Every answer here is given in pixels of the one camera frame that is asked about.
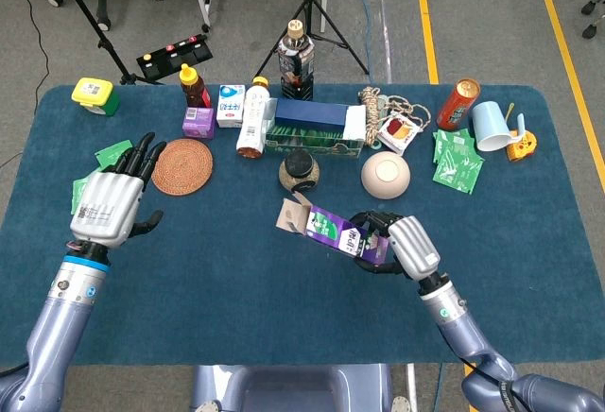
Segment red yellow snack packet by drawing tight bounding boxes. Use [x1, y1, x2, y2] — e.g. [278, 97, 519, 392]
[376, 112, 424, 157]

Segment yellow-lidded green container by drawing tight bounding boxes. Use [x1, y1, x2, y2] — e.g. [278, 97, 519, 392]
[71, 77, 120, 117]

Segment red drink can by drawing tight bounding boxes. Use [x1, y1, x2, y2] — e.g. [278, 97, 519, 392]
[435, 77, 482, 131]

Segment white packet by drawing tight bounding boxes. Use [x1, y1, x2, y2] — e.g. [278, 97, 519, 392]
[342, 104, 369, 143]

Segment black floor cable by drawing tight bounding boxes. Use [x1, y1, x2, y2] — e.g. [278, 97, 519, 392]
[0, 0, 51, 115]

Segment glass jar black lid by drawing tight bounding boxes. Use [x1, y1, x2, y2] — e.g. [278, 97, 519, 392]
[278, 149, 321, 194]

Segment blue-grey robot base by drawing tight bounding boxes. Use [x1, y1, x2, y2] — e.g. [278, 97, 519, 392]
[188, 363, 412, 412]

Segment coiled rope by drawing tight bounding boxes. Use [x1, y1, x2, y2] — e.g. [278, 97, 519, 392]
[357, 85, 432, 147]

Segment black button switch box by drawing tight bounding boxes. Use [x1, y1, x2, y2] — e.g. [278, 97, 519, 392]
[136, 33, 215, 80]

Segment green tea bag box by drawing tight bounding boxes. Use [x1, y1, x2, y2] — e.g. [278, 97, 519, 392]
[264, 118, 365, 159]

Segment light blue mug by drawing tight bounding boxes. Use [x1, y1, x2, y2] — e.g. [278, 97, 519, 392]
[470, 100, 521, 152]

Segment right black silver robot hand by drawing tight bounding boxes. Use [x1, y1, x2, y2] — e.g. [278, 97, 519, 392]
[348, 210, 441, 283]

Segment small purple box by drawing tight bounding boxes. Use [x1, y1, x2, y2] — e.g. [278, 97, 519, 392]
[181, 106, 216, 140]

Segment blue floor cable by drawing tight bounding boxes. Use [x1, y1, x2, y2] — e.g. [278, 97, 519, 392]
[337, 0, 393, 83]

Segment black light stand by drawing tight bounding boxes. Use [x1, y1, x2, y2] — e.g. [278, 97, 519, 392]
[46, 0, 164, 86]

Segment black chair casters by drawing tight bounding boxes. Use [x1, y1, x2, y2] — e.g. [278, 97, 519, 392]
[579, 0, 605, 40]

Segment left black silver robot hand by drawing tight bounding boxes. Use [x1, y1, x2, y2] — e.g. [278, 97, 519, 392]
[69, 131, 167, 249]

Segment white blue milk carton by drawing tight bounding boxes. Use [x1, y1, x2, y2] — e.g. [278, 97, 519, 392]
[216, 83, 247, 129]

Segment purple toothpaste carton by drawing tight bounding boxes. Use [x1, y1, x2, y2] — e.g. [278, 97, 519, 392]
[276, 197, 391, 266]

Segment yellow toy figure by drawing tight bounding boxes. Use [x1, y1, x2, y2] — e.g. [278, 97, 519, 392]
[506, 129, 539, 163]

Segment blue table mat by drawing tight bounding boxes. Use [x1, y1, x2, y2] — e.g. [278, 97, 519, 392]
[0, 83, 590, 367]

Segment honey bottle yellow cap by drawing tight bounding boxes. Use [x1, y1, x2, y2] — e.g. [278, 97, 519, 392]
[179, 62, 213, 109]

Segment round woven coaster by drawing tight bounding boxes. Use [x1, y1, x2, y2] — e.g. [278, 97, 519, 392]
[149, 138, 215, 197]

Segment white bottle yellow cap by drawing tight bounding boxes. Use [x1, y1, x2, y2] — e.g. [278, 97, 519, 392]
[235, 76, 275, 161]

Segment dark tea bottle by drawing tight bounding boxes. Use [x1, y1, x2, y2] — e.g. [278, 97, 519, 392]
[276, 19, 317, 101]

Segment navy blue box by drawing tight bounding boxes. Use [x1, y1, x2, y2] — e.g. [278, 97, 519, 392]
[273, 97, 350, 140]

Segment beige upturned bowl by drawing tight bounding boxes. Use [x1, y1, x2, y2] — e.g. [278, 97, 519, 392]
[360, 150, 411, 200]

